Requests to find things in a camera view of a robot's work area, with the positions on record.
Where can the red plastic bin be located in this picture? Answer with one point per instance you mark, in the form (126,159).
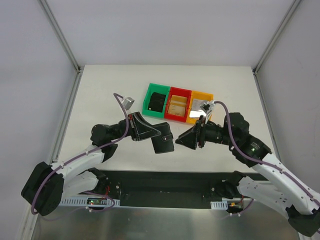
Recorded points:
(180,92)

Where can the white cards in yellow bin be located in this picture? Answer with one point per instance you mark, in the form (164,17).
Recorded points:
(195,111)

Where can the white cable duct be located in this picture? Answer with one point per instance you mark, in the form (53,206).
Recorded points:
(219,205)
(85,201)

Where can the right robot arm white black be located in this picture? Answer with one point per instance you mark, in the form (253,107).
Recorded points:
(287,195)

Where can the right white cable duct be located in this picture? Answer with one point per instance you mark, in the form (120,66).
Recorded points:
(219,205)

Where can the gold cards in red bin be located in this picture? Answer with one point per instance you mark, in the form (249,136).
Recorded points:
(177,105)

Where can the left aluminium table rail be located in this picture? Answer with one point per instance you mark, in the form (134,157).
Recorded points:
(66,113)

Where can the left white cable duct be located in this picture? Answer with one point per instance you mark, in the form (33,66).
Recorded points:
(85,201)

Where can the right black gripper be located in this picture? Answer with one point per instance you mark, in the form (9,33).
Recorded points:
(200,132)

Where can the right aluminium frame post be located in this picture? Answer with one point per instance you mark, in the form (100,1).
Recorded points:
(277,34)

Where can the aluminium table rail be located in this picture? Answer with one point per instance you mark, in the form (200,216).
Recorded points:
(267,117)
(66,113)

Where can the aluminium frame post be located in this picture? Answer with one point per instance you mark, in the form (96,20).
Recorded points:
(277,34)
(59,34)

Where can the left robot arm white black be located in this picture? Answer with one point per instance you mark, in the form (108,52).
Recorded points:
(48,184)

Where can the yellow plastic bin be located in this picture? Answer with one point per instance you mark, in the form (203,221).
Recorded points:
(197,98)

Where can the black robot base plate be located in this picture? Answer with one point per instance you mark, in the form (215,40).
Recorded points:
(158,189)

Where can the left aluminium frame post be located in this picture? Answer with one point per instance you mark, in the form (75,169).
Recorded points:
(59,34)

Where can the right aluminium table rail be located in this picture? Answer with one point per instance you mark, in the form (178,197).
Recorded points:
(267,117)

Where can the black cards in green bin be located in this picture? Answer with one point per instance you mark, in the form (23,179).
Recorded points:
(156,102)

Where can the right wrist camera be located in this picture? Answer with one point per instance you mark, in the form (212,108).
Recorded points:
(207,107)

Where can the black leather card holder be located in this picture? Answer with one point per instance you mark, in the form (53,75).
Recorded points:
(163,143)

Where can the green plastic bin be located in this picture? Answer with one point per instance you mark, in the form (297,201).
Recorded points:
(163,89)

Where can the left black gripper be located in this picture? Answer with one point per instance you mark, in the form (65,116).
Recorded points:
(135,126)

